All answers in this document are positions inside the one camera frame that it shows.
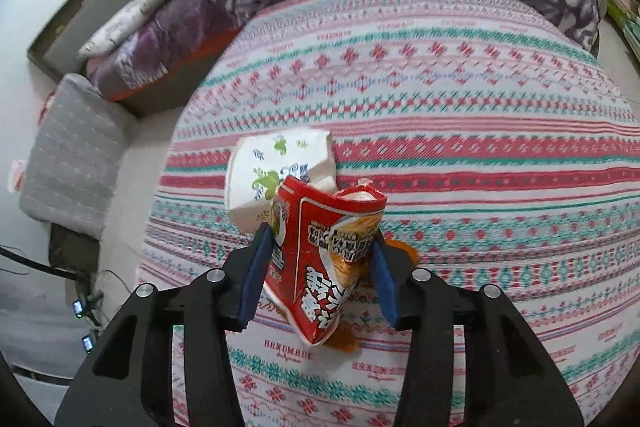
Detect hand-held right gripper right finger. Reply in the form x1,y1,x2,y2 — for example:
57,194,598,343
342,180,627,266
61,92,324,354
370,232,586,427

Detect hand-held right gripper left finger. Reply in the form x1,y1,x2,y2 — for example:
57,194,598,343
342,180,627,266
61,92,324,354
54,223,277,427

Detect orange peel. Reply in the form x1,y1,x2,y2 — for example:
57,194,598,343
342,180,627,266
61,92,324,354
325,234,421,354

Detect red snack packet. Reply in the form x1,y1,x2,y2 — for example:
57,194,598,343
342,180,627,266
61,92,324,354
262,175,389,351

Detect patterned red green tablecloth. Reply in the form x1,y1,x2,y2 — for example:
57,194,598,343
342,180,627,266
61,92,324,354
136,0,640,427

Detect grey checked cushion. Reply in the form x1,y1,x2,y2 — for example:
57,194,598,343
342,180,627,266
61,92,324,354
19,73,139,240

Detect purple patterned bedsheet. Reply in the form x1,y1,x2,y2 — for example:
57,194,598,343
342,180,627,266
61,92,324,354
87,0,601,102

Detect grey padded headboard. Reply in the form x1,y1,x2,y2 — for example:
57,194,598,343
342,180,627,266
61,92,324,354
27,0,173,82

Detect black floor cables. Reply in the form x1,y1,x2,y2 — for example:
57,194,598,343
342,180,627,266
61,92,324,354
0,244,107,354

